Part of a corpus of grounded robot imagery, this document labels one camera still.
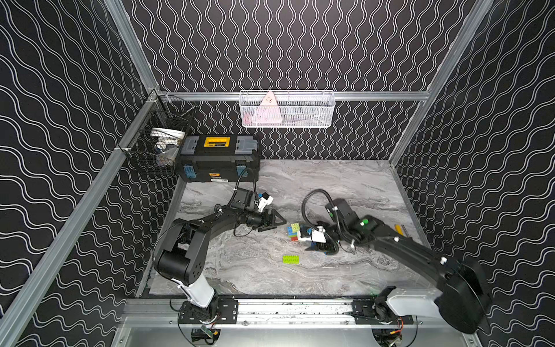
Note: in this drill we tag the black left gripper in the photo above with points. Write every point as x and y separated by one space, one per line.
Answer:
264 219

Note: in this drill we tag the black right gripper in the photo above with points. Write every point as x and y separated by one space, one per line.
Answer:
321 247

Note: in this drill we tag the light blue lego plate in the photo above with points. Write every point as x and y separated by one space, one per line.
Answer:
290 234

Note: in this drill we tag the lime green long lego brick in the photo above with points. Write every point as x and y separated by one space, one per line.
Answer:
291 259

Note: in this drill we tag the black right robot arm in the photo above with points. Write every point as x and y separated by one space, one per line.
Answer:
461 295

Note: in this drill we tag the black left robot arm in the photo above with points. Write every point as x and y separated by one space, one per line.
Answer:
180 255

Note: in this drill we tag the black deli toolbox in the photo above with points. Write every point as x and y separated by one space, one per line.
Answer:
219 158

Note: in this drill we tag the pink triangle card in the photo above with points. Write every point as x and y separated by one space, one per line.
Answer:
268 112

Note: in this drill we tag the white roll in basket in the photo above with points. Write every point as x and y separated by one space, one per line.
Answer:
165 137

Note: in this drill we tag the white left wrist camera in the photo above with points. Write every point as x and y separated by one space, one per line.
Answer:
264 200

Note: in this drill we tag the yellow handled screwdriver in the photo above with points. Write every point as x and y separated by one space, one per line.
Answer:
399 229

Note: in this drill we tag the clear plastic wall basket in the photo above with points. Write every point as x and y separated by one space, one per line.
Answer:
300 109

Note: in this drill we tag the black wire wall basket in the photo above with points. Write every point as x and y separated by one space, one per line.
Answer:
155 149

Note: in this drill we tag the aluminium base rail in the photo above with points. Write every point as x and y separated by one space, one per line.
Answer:
234 312

